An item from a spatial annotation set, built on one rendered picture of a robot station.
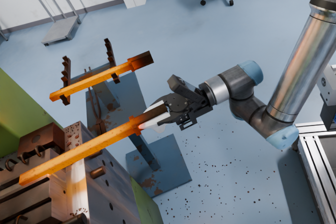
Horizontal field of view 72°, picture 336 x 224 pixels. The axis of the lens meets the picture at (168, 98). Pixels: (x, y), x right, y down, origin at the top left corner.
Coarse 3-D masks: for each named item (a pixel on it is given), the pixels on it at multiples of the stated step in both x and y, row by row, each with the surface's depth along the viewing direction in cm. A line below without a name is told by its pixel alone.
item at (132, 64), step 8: (136, 56) 88; (144, 56) 87; (120, 64) 90; (128, 64) 87; (136, 64) 90; (144, 64) 90; (104, 72) 89; (112, 72) 88; (120, 72) 89; (88, 80) 89; (96, 80) 89; (64, 88) 90; (72, 88) 88; (80, 88) 89; (56, 96) 89
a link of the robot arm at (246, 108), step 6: (252, 96) 67; (234, 102) 68; (240, 102) 67; (246, 102) 67; (252, 102) 66; (258, 102) 66; (234, 108) 70; (240, 108) 68; (246, 108) 66; (252, 108) 65; (234, 114) 73; (240, 114) 68; (246, 114) 66; (246, 120) 67
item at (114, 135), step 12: (156, 108) 62; (132, 120) 62; (144, 120) 61; (108, 132) 62; (120, 132) 61; (132, 132) 62; (84, 144) 62; (96, 144) 61; (108, 144) 62; (60, 156) 62; (72, 156) 60; (84, 156) 62; (36, 168) 61; (48, 168) 60; (60, 168) 61; (24, 180) 60
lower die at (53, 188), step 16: (32, 160) 66; (0, 176) 65; (16, 176) 62; (48, 176) 60; (64, 176) 68; (16, 192) 59; (32, 192) 59; (48, 192) 57; (0, 208) 58; (16, 208) 57; (32, 208) 57; (48, 208) 56; (64, 208) 60
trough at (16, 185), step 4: (12, 180) 62; (16, 180) 63; (4, 184) 62; (8, 184) 63; (12, 184) 63; (16, 184) 62; (0, 188) 63; (4, 188) 63; (8, 188) 62; (12, 188) 62; (0, 192) 62; (4, 192) 62
